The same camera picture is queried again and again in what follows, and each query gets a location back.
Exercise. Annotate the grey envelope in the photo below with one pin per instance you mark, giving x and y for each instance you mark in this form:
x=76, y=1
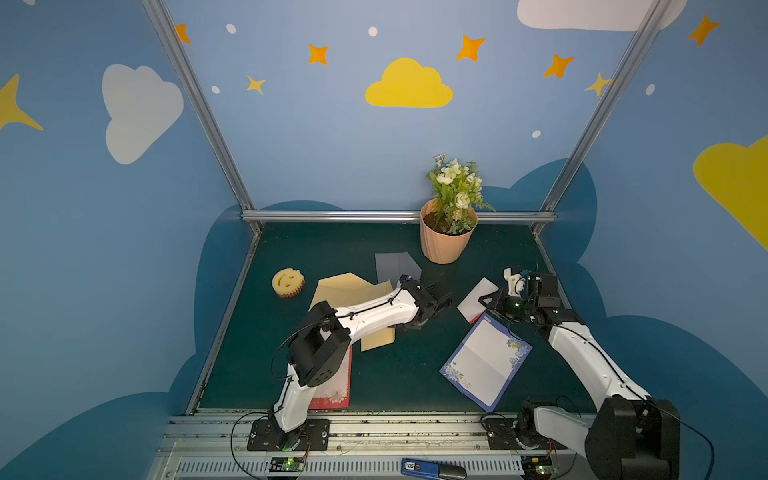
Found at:
x=391, y=266

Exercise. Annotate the blue handheld device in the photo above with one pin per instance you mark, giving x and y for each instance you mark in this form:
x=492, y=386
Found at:
x=430, y=470

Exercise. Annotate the left green circuit board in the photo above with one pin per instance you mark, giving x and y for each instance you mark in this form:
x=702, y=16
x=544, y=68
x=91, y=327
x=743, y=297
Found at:
x=287, y=465

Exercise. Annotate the green circuit board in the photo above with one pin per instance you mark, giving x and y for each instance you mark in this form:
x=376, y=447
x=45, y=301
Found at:
x=287, y=465
x=537, y=468

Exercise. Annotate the red letter paper flat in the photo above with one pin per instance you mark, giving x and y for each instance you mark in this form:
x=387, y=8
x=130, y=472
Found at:
x=335, y=393

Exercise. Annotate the blue floral letter paper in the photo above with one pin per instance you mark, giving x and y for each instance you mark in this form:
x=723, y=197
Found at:
x=485, y=362

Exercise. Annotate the small yellow envelope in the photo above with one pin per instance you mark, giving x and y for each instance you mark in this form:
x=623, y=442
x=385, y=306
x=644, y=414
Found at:
x=382, y=337

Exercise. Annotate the peach flower pot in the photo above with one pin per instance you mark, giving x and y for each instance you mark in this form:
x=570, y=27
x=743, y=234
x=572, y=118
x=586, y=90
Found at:
x=442, y=248

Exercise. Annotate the right green circuit board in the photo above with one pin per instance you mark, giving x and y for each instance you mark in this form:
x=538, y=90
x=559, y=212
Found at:
x=537, y=468

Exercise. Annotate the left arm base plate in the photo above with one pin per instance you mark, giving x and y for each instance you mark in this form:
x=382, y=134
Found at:
x=265, y=435

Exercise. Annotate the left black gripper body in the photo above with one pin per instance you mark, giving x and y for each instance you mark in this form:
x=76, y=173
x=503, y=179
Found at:
x=432, y=300

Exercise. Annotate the aluminium front rail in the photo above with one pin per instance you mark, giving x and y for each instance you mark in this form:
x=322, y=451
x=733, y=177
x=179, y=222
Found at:
x=361, y=446

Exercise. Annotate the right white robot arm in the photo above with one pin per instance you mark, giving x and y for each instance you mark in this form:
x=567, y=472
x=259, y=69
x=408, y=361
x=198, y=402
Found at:
x=632, y=436

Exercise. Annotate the large yellow envelope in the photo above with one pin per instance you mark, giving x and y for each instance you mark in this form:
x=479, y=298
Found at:
x=343, y=290

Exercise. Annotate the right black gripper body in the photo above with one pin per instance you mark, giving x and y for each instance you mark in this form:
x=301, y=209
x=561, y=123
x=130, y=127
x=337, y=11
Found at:
x=501, y=299

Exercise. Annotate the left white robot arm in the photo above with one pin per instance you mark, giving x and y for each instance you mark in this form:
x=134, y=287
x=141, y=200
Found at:
x=316, y=349

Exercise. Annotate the white flower plant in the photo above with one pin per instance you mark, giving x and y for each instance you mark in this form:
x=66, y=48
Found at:
x=458, y=190

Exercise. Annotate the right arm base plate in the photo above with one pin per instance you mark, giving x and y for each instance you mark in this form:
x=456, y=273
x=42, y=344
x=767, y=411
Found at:
x=509, y=433

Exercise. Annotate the red bordered letter paper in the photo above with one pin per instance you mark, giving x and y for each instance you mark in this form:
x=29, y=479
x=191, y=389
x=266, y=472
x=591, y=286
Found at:
x=471, y=307

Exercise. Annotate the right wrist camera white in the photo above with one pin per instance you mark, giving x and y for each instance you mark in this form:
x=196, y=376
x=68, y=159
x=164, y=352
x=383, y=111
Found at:
x=516, y=279

